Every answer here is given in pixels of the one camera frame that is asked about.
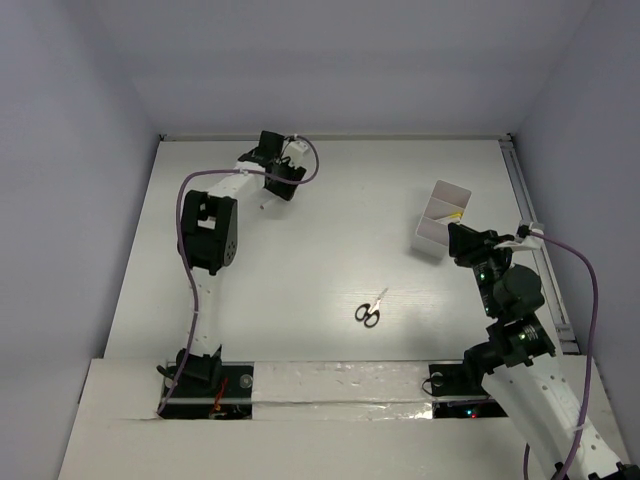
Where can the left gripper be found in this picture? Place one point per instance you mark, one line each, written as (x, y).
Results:
(279, 177)

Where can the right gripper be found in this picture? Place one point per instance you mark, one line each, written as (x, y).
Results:
(466, 243)

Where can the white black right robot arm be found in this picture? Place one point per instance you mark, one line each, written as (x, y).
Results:
(518, 365)

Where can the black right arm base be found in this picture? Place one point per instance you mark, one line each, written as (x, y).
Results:
(464, 378)

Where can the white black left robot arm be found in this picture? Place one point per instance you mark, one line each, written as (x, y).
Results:
(207, 229)

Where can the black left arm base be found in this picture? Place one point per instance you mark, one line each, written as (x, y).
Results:
(228, 396)

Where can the white divided desk organizer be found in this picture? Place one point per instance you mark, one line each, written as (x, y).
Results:
(446, 205)

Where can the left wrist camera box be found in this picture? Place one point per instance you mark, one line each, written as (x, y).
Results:
(295, 152)

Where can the black handled scissors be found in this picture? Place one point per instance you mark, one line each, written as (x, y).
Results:
(369, 313)

